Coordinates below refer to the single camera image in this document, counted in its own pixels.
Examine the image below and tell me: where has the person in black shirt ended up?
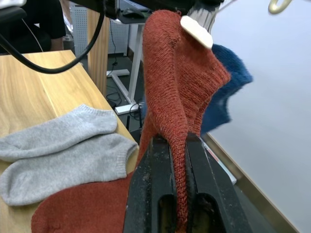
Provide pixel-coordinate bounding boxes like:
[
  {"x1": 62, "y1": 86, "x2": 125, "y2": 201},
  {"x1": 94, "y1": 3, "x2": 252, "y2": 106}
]
[{"x1": 0, "y1": 0, "x2": 67, "y2": 54}]

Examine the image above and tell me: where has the cream plastic hanger clip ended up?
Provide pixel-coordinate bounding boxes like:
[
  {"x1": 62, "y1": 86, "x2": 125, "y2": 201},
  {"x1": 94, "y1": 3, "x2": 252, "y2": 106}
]
[{"x1": 180, "y1": 15, "x2": 214, "y2": 50}]

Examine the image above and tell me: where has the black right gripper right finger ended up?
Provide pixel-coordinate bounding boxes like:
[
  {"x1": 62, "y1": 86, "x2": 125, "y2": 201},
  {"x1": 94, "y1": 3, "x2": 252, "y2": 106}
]
[{"x1": 185, "y1": 133, "x2": 254, "y2": 233}]

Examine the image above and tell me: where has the rust red knitted sock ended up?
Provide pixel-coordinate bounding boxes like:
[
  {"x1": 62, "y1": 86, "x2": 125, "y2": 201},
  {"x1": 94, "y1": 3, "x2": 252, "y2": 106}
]
[
  {"x1": 31, "y1": 170, "x2": 136, "y2": 233},
  {"x1": 135, "y1": 9, "x2": 231, "y2": 231}
]

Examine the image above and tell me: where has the white standing desk frame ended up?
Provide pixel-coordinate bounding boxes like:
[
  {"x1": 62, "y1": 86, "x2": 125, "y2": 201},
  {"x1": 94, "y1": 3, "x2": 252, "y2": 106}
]
[{"x1": 106, "y1": 18, "x2": 146, "y2": 116}]

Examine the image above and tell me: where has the cream plastic hanger hook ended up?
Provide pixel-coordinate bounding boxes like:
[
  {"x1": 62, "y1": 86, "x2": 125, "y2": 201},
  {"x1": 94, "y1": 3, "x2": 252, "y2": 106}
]
[{"x1": 268, "y1": 0, "x2": 294, "y2": 14}]

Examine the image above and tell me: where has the grey ankle sock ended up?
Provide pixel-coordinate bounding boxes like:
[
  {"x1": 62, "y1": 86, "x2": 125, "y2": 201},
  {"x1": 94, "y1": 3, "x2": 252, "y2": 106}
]
[
  {"x1": 0, "y1": 133, "x2": 139, "y2": 206},
  {"x1": 0, "y1": 104, "x2": 119, "y2": 162}
]

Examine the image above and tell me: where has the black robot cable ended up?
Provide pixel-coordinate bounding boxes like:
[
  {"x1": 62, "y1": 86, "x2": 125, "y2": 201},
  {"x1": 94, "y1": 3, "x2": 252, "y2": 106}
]
[{"x1": 0, "y1": 0, "x2": 113, "y2": 74}]

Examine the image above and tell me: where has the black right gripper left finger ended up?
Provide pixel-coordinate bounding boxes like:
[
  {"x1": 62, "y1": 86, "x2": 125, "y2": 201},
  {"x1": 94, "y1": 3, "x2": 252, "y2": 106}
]
[{"x1": 123, "y1": 134, "x2": 178, "y2": 233}]

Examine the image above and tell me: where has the white perforated cabinet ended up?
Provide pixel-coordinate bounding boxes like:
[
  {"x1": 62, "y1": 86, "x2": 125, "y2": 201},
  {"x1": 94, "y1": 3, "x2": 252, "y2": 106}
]
[{"x1": 71, "y1": 0, "x2": 130, "y2": 57}]

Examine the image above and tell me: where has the blue fuzzy sock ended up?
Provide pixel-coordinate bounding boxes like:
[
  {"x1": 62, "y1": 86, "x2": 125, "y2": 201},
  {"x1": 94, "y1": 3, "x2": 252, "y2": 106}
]
[{"x1": 200, "y1": 44, "x2": 254, "y2": 134}]

